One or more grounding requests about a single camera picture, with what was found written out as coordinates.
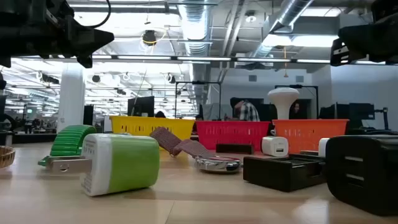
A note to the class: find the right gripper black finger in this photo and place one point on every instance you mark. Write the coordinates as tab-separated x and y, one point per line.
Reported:
354	42

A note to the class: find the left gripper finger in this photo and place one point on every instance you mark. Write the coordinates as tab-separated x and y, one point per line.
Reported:
87	40

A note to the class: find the white and pink charger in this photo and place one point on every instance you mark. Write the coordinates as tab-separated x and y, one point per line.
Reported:
323	147

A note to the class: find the small brown block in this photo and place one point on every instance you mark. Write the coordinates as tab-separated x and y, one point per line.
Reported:
309	152

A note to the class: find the green and white USB charger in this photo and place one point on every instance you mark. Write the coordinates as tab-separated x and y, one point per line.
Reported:
130	163

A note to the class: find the woven wicker basket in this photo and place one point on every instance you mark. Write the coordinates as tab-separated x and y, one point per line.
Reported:
6	156

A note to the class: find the white cube USB charger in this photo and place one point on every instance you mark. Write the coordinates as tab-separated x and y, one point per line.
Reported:
273	145

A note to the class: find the brown band silver watch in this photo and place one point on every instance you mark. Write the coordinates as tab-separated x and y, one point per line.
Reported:
192	148

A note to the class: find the black rectangular tray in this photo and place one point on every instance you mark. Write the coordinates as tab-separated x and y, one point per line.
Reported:
280	174

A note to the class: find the small black bar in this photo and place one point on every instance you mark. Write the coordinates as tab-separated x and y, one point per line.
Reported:
234	148

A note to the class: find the white round column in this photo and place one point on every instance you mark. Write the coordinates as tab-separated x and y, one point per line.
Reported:
71	99

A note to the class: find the black ceiling device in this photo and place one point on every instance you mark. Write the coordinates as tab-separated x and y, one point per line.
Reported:
149	36

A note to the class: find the black computer monitor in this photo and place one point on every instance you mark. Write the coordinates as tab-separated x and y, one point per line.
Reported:
141	106
362	111

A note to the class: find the black tall cabinet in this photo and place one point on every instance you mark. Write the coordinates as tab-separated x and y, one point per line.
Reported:
88	115

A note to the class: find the green lit sign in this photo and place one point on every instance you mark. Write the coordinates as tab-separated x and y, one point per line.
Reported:
29	110

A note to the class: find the person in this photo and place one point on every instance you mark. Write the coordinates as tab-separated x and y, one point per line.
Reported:
160	114
247	112
296	109

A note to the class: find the white mushroom-shaped lamp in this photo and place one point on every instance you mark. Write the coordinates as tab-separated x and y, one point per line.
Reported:
283	99

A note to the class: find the yellow plastic basket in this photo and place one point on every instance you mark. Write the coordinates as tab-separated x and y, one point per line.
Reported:
140	126

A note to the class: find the orange plastic basket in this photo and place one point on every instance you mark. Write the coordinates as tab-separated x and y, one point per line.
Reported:
311	133

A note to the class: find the black dual USB charger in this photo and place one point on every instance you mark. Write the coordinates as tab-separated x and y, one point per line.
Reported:
373	174

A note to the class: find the red plastic basket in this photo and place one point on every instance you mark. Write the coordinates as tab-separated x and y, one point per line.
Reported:
231	133

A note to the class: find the silver ventilation duct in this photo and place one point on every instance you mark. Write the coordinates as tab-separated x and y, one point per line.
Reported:
196	25
289	12

